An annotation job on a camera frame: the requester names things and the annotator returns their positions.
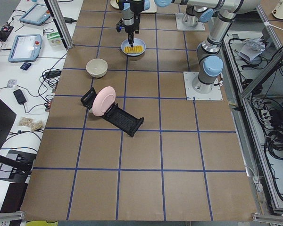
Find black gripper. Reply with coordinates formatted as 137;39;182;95
126;24;140;47

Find yellow sliced bread loaf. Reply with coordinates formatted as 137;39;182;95
124;45;144;54

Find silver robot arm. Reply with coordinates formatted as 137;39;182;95
116;0;150;47
154;0;260;94

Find blue plate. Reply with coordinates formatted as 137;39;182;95
121;38;146;57

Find pink plate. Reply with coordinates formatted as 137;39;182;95
92;86;116;116

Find cream ceramic bowl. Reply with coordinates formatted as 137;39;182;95
86;58;108;78

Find black power adapter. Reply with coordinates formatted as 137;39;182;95
63;17;76;24

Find black dish rack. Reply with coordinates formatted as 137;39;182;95
80;88;144;137

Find green white box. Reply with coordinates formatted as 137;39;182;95
46;32;63;47

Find upper teach pendant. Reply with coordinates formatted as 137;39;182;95
19;4;50;25

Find teach pendant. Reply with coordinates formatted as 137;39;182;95
8;34;42;63
19;4;50;25

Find lower teach pendant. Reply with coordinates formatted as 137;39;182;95
8;34;42;63

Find black smartphone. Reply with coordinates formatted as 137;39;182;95
13;89;27;105

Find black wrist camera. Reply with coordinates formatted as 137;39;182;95
116;19;124;32

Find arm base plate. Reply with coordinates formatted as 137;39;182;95
183;72;223;101
175;13;205;32

